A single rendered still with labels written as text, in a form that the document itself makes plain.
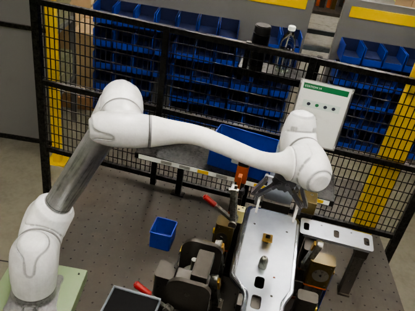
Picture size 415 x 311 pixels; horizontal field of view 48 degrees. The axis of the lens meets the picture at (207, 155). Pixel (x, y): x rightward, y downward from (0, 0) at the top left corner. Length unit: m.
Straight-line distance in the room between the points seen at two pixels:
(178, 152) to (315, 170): 0.95
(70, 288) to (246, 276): 0.68
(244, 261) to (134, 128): 0.65
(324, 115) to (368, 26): 1.49
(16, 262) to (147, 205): 0.84
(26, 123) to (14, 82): 0.33
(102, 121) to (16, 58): 2.20
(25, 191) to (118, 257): 1.62
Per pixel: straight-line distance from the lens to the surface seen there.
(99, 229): 2.20
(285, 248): 1.81
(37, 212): 1.81
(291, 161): 1.35
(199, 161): 2.10
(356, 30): 3.48
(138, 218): 2.26
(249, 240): 1.79
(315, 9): 6.29
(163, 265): 1.54
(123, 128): 1.38
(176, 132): 1.40
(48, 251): 1.69
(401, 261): 3.59
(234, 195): 1.67
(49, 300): 1.83
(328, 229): 1.96
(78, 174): 1.68
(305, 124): 1.46
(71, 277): 1.94
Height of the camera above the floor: 2.20
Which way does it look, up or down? 33 degrees down
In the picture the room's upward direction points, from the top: 9 degrees clockwise
